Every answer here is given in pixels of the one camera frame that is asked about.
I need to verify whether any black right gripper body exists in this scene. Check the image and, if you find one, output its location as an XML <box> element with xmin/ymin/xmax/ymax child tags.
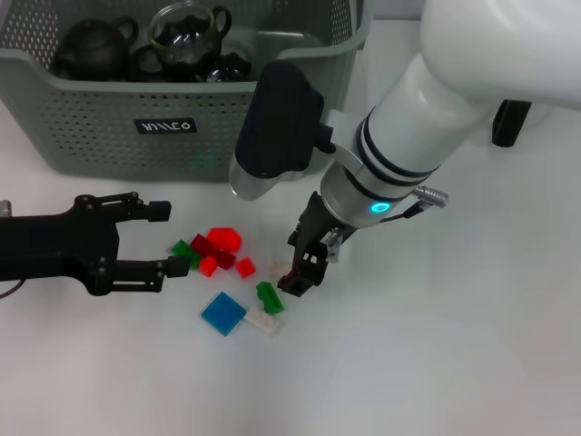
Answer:
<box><xmin>288</xmin><ymin>190</ymin><xmax>360</xmax><ymax>261</ymax></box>

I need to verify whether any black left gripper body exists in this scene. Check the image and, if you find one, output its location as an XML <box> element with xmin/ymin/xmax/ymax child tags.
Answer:
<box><xmin>0</xmin><ymin>194</ymin><xmax>123</xmax><ymax>296</ymax></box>

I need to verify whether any green long building brick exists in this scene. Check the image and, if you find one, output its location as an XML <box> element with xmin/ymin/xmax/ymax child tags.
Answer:
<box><xmin>255</xmin><ymin>281</ymin><xmax>286</xmax><ymax>315</ymax></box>

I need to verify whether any white building brick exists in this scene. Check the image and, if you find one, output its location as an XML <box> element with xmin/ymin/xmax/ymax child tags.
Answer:
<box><xmin>243</xmin><ymin>306</ymin><xmax>285</xmax><ymax>337</ymax></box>

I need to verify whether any blue square building brick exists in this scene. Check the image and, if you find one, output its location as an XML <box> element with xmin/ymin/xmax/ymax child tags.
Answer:
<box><xmin>200</xmin><ymin>292</ymin><xmax>249</xmax><ymax>337</ymax></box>

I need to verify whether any glass teacup with black base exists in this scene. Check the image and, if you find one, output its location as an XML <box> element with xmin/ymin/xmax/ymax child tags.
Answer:
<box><xmin>128</xmin><ymin>43</ymin><xmax>173</xmax><ymax>84</ymax></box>
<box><xmin>203</xmin><ymin>40</ymin><xmax>253</xmax><ymax>84</ymax></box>
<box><xmin>148</xmin><ymin>1</ymin><xmax>232</xmax><ymax>70</ymax></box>

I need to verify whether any grey perforated storage bin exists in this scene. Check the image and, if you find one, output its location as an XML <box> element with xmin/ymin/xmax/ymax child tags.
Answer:
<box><xmin>0</xmin><ymin>0</ymin><xmax>374</xmax><ymax>183</ymax></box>

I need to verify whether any dark red long brick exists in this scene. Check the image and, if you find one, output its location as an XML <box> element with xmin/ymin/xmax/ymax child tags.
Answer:
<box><xmin>189</xmin><ymin>233</ymin><xmax>237</xmax><ymax>272</ymax></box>

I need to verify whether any dark clay teapot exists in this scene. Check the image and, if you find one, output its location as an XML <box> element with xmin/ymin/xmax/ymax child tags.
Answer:
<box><xmin>52</xmin><ymin>16</ymin><xmax>140</xmax><ymax>82</ymax></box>

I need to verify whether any left arm grey cable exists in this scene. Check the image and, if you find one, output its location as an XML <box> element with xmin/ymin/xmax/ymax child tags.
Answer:
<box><xmin>0</xmin><ymin>279</ymin><xmax>26</xmax><ymax>300</ymax></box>

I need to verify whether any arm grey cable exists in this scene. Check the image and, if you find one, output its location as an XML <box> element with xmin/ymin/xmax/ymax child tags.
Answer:
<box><xmin>325</xmin><ymin>183</ymin><xmax>450</xmax><ymax>264</ymax></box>
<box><xmin>0</xmin><ymin>279</ymin><xmax>26</xmax><ymax>300</ymax></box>

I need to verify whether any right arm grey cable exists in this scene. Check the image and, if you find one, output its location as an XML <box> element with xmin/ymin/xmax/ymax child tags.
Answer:
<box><xmin>325</xmin><ymin>183</ymin><xmax>450</xmax><ymax>264</ymax></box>

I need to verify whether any glass teapot with black handle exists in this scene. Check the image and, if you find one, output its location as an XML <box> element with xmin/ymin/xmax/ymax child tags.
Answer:
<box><xmin>492</xmin><ymin>99</ymin><xmax>553</xmax><ymax>149</ymax></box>

